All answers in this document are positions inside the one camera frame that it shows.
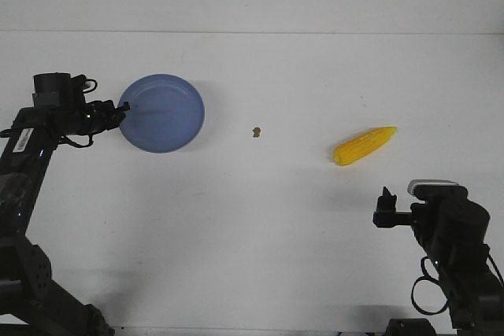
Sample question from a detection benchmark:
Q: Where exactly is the blue round plate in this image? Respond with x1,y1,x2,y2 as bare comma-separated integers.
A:
119,74,205,153

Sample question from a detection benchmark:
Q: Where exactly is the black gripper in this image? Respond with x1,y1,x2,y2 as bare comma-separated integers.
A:
58,100,131,135
372,186,413,228

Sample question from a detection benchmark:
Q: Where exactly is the yellow corn cob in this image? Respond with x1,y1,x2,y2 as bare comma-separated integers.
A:
333,126,398,166

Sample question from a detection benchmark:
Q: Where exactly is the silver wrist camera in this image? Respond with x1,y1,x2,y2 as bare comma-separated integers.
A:
407,179,459,196

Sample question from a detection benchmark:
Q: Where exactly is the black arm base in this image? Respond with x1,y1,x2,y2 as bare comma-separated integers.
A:
384,319,437,336

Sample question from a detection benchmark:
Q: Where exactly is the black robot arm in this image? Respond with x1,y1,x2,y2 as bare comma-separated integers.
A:
1,72,130,335
372,180,503,335

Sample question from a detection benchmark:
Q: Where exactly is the small brown table stain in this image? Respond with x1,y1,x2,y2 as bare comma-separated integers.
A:
252,127,262,138

